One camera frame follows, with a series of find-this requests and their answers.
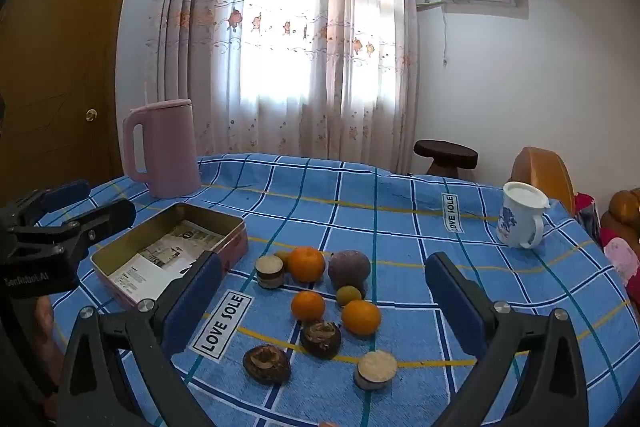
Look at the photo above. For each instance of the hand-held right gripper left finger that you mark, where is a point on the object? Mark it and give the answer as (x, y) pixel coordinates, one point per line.
(192, 302)

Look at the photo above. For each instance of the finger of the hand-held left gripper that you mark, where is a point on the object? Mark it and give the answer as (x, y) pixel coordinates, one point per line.
(100, 222)
(65, 194)

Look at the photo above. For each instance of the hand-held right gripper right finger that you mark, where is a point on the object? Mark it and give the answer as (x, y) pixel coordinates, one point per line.
(455, 302)

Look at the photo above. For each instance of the rectangular metal tin box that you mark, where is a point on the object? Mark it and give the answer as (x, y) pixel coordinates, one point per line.
(230, 237)

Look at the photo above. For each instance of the cut sugarcane piece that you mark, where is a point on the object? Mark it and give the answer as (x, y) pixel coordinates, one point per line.
(270, 271)
(376, 369)

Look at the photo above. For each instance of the dark brown water chestnut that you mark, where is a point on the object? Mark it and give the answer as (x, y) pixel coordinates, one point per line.
(266, 363)
(321, 339)

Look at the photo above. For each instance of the small yellow-green fruit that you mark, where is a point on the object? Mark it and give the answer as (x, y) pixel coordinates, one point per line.
(281, 257)
(348, 295)

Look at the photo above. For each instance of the dark purple round fruit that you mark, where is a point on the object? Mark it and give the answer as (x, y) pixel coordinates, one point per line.
(348, 269)

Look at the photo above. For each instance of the small orange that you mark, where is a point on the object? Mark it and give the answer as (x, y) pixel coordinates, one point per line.
(308, 305)
(361, 317)

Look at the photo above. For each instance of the person's left hand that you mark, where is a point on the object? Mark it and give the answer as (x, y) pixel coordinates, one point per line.
(44, 324)

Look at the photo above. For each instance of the printed paper sheet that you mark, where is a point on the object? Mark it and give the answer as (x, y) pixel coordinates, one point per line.
(165, 252)

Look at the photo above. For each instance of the brass door knob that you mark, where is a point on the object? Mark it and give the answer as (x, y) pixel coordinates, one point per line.
(91, 115)

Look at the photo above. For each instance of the blue plaid tablecloth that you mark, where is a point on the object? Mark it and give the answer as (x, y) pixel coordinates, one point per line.
(400, 227)

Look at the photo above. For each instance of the pink electric kettle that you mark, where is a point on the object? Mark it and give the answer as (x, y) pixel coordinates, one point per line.
(167, 147)

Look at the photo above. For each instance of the white mug with blue print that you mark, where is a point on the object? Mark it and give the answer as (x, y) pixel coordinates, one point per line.
(517, 217)

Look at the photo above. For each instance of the large orange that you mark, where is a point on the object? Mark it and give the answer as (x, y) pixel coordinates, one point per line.
(306, 264)

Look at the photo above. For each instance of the brown wooden door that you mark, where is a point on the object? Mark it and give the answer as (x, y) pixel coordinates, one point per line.
(60, 57)

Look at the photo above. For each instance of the dark round wooden stool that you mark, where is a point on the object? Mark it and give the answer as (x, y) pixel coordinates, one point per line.
(445, 154)

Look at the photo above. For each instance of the orange-brown chair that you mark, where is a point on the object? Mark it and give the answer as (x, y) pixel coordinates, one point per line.
(545, 177)

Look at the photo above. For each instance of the pink floral cushion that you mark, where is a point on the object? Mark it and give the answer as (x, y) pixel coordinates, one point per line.
(622, 259)

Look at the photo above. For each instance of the brown leather sofa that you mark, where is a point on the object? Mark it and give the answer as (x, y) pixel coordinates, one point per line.
(622, 207)

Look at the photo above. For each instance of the sheer floral curtain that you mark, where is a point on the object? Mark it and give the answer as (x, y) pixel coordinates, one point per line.
(280, 32)

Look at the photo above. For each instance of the air conditioner pipe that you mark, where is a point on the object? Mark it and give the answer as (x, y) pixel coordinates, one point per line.
(444, 32)

